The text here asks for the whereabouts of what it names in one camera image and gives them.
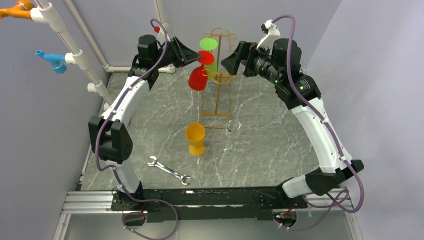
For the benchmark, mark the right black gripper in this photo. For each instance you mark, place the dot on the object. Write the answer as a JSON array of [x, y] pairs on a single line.
[[232, 62]]

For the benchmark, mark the silver open-end wrench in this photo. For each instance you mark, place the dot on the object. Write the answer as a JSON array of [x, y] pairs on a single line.
[[184, 179]]

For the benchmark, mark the red plastic wine glass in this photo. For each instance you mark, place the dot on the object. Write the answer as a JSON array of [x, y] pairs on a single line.
[[198, 78]]

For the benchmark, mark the orange plastic wine glass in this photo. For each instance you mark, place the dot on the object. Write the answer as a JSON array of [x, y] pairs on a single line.
[[195, 135]]

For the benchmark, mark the gold wire wine glass rack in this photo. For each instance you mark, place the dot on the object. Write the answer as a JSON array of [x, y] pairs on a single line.
[[216, 100]]

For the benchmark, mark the blue pipe fitting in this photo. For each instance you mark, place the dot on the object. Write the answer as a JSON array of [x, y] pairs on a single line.
[[57, 61]]

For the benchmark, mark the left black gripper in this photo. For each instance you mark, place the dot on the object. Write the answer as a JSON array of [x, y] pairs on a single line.
[[187, 54]]

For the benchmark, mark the white PVC pipe frame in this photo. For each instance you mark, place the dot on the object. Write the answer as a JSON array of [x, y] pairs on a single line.
[[46, 13]]

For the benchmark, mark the green plastic wine glass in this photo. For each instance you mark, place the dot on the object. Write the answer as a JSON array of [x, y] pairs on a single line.
[[209, 49]]

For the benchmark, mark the orange pipe fitting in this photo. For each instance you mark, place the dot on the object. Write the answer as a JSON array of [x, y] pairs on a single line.
[[20, 10]]

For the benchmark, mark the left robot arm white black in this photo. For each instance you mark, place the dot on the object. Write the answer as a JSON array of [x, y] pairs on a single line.
[[109, 138]]

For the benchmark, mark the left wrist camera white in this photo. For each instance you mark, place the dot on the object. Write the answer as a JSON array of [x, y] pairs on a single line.
[[162, 34]]

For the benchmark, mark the clear wine glass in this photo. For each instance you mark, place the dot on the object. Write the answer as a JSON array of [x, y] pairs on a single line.
[[232, 131]]

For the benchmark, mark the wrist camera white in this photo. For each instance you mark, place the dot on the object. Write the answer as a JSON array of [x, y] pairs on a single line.
[[271, 33], [162, 34]]

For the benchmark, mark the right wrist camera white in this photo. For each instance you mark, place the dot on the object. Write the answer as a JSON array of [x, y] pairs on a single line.
[[271, 33]]

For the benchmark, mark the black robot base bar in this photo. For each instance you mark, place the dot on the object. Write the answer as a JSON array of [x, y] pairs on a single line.
[[208, 203]]

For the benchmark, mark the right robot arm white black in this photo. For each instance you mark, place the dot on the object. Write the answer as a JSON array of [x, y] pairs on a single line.
[[302, 97]]

